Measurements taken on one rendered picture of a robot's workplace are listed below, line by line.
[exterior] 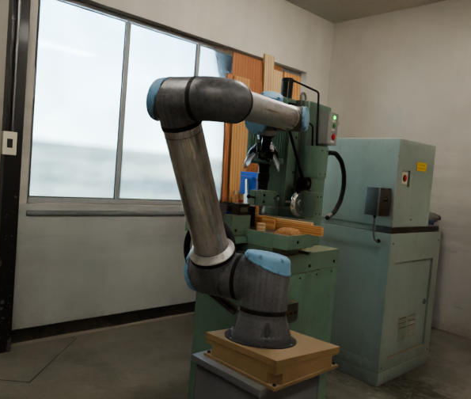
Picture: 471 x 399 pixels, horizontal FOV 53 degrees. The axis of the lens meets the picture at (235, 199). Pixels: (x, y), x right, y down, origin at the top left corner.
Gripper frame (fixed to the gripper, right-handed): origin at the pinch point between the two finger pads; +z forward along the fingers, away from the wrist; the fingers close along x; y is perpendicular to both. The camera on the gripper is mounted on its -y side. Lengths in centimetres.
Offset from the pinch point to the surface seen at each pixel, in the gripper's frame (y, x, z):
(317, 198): -6.3, 28.9, 17.4
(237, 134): -155, -10, 72
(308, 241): 18.9, 23.2, 22.5
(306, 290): 22, 27, 50
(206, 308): 28, -19, 62
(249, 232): 17.6, -2.6, 21.6
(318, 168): -15.2, 28.1, 6.3
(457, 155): -157, 168, 73
